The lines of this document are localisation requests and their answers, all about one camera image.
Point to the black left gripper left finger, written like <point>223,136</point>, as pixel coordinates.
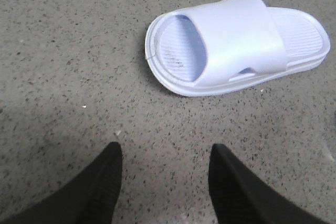
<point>90,197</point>

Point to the light blue slipper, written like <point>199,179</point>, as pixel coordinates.
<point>226,46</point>

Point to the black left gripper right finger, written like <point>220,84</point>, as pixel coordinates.
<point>288,185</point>

